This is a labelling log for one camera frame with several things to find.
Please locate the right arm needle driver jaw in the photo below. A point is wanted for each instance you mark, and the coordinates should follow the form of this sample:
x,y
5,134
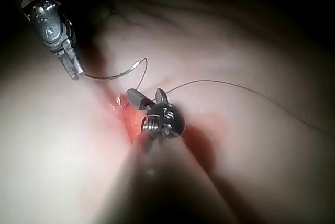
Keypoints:
x,y
137,99
161,97

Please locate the curved steel needle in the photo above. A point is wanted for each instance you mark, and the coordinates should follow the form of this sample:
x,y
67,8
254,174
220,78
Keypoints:
x,y
115,77

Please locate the tissue pad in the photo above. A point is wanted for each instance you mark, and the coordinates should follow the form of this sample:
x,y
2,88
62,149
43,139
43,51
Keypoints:
x,y
65,135

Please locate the right arm needle driver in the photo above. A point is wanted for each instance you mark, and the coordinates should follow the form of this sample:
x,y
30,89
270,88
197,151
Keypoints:
x,y
167,119

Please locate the dark right arm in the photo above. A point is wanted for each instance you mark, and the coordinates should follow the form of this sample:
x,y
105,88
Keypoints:
x,y
183,182

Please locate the left arm needle driver jaw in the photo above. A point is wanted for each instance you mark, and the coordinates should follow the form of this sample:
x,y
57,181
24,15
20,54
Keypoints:
x,y
77,61
68,64

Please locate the left arm needle driver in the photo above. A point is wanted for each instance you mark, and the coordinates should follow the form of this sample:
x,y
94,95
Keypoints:
x,y
51,29

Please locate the black thread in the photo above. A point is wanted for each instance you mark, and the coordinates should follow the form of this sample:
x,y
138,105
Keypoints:
x,y
235,84

